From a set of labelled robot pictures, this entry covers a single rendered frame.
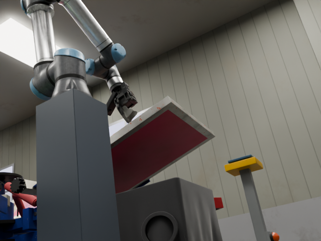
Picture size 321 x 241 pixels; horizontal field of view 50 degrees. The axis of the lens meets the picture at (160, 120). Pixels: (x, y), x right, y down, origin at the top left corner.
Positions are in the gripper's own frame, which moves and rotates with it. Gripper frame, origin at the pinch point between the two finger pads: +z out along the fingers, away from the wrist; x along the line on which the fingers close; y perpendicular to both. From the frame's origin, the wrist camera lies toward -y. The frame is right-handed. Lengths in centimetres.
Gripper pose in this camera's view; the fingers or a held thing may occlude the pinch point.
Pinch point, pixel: (128, 123)
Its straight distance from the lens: 159.4
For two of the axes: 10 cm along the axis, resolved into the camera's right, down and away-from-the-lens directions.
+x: 4.6, 2.9, 8.4
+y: 8.0, -5.5, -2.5
